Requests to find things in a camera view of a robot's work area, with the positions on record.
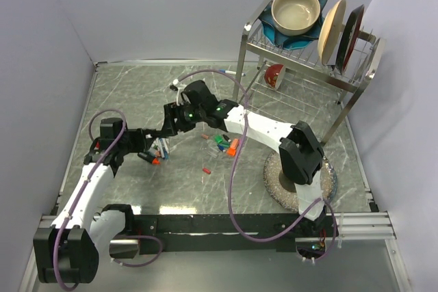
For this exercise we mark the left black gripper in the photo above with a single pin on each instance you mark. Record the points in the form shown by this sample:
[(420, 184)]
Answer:
[(139, 135)]

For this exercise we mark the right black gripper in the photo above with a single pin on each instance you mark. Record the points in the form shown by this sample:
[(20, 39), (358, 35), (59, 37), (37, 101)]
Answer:
[(172, 111)]

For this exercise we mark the black orange highlighter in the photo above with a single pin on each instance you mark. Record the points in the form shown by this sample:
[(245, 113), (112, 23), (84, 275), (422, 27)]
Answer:
[(149, 158)]

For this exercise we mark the dark blue pen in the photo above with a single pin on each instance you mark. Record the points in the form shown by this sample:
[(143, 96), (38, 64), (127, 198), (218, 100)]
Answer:
[(166, 151)]

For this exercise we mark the green highlighter cap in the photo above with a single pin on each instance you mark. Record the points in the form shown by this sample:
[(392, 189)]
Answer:
[(218, 139)]

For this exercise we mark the orange highlighter cap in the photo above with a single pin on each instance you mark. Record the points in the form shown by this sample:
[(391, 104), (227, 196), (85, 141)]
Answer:
[(231, 152)]

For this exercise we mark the blue capped white marker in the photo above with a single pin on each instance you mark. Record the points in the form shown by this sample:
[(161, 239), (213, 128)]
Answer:
[(230, 72)]

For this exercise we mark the steel dish rack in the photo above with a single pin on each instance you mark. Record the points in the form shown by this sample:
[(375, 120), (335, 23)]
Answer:
[(298, 62)]

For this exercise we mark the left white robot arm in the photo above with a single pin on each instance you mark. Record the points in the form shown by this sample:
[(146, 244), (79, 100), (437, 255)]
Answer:
[(68, 252)]

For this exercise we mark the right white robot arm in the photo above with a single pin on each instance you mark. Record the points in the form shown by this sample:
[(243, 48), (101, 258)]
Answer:
[(300, 152)]

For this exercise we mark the black base bar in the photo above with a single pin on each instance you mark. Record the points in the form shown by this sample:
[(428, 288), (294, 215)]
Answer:
[(214, 232)]

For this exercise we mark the small red bowl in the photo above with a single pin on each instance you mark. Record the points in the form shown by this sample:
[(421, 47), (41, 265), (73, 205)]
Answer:
[(274, 75)]

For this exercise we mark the speckled grey plate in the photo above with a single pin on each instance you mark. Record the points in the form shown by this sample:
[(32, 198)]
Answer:
[(273, 177)]

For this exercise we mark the teal star shaped plate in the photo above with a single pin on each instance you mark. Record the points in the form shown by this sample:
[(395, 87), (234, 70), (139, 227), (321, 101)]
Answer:
[(290, 42)]

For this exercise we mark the beige ceramic bowl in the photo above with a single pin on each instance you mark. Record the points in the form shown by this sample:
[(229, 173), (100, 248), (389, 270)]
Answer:
[(295, 17)]

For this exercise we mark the beige plate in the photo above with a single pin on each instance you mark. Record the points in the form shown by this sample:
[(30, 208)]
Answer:
[(331, 28)]

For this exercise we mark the black plate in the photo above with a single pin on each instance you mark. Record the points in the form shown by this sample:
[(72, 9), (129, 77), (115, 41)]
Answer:
[(348, 38)]

